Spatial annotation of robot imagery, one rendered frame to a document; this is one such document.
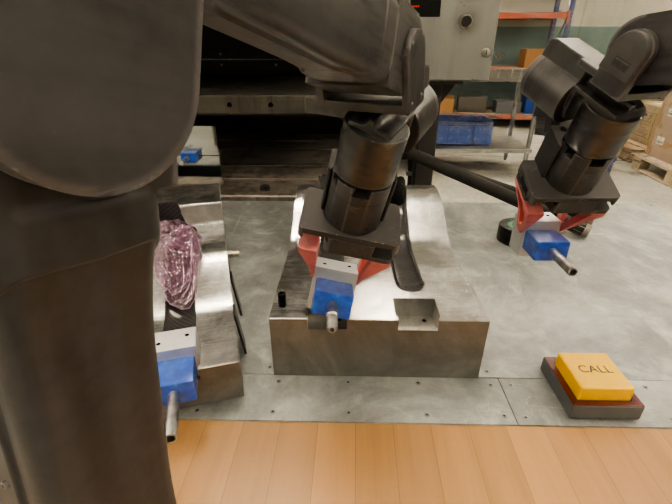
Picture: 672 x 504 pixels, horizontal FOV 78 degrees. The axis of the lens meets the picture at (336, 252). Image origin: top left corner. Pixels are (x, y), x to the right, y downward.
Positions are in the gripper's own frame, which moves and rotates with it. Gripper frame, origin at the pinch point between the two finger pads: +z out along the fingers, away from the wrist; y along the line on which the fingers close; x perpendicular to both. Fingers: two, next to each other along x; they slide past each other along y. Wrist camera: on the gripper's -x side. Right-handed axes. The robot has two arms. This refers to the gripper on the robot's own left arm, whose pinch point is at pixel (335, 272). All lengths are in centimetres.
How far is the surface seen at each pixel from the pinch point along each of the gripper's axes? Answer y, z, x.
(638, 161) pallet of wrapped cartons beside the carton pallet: -300, 142, -343
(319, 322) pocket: 0.6, 7.4, 2.3
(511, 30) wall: -224, 130, -635
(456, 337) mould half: -15.7, 3.2, 3.8
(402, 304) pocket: -9.4, 4.3, -0.6
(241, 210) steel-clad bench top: 22, 34, -45
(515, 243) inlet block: -25.5, 0.8, -12.7
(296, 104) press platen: 15, 20, -76
